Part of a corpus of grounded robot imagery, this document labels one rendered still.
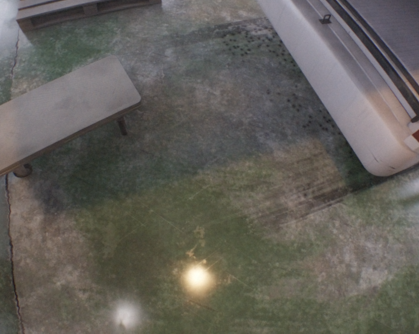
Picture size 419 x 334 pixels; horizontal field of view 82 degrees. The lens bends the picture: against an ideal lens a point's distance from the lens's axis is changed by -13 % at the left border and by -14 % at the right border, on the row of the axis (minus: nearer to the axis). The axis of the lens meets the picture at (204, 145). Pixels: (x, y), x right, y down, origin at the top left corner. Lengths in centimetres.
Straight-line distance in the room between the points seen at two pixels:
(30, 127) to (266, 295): 136
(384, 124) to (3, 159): 165
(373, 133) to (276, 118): 63
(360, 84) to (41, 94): 152
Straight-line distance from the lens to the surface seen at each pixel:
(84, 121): 139
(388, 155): 120
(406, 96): 123
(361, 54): 137
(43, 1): 246
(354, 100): 123
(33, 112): 155
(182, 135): 150
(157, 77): 174
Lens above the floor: 130
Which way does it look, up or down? 62 degrees down
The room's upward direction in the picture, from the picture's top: 7 degrees clockwise
